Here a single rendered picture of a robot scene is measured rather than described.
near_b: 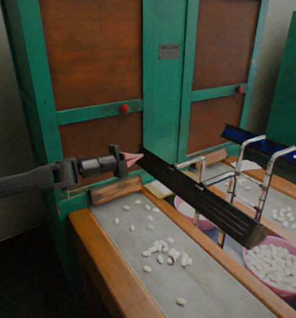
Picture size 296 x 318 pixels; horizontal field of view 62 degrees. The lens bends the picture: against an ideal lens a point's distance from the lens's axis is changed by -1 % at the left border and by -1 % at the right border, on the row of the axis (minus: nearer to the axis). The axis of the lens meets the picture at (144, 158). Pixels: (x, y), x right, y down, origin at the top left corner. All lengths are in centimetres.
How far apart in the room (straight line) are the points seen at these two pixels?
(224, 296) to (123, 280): 36
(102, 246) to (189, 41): 105
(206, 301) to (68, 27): 111
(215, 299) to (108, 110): 87
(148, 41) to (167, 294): 104
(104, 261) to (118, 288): 13
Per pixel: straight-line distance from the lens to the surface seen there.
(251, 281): 106
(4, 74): 186
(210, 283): 104
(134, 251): 111
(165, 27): 130
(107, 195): 129
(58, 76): 109
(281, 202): 155
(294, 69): 346
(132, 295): 96
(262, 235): 77
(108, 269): 103
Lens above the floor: 156
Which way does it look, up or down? 27 degrees down
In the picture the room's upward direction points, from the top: straight up
